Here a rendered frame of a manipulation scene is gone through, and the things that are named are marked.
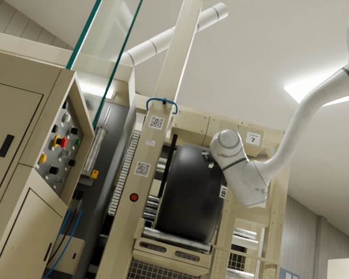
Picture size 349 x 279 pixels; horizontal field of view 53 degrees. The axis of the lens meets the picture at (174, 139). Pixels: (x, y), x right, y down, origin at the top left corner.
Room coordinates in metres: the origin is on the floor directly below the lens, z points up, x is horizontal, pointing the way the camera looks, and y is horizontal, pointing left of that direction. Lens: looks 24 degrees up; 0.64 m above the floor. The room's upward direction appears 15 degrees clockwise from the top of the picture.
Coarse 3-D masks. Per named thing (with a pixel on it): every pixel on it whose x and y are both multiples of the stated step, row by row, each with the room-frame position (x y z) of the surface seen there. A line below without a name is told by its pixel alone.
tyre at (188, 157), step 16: (192, 144) 1.70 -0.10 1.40; (176, 160) 1.62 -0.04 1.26; (192, 160) 1.59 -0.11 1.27; (176, 176) 1.59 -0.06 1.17; (192, 176) 1.57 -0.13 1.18; (208, 176) 1.57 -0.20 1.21; (176, 192) 1.59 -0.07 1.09; (192, 192) 1.58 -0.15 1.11; (208, 192) 1.57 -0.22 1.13; (160, 208) 1.71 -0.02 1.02; (176, 208) 1.61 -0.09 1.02; (192, 208) 1.60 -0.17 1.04; (208, 208) 1.59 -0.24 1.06; (160, 224) 1.72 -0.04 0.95; (176, 224) 1.66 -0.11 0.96; (192, 224) 1.65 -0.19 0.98; (208, 224) 1.63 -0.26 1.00; (208, 240) 1.73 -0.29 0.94
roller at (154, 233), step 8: (144, 232) 1.70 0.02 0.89; (152, 232) 1.69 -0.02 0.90; (160, 232) 1.69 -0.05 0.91; (160, 240) 1.71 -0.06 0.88; (168, 240) 1.70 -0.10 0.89; (176, 240) 1.69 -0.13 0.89; (184, 240) 1.69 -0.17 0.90; (192, 240) 1.69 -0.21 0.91; (192, 248) 1.70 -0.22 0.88; (200, 248) 1.69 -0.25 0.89; (208, 248) 1.69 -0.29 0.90
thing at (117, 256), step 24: (192, 0) 1.78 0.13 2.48; (192, 24) 1.77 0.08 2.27; (168, 48) 1.78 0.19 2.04; (168, 72) 1.78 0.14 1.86; (168, 96) 1.77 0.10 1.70; (168, 120) 1.78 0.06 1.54; (144, 144) 1.78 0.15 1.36; (144, 192) 1.77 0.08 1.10; (120, 216) 1.78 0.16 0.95; (120, 240) 1.78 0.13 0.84; (120, 264) 1.77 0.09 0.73
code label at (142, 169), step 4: (140, 164) 1.77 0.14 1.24; (144, 164) 1.77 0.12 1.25; (148, 164) 1.77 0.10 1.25; (136, 168) 1.78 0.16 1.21; (140, 168) 1.77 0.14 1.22; (144, 168) 1.77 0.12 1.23; (148, 168) 1.77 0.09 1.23; (136, 172) 1.78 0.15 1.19; (140, 172) 1.77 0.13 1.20; (144, 172) 1.77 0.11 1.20; (148, 172) 1.77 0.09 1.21; (144, 176) 1.77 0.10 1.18
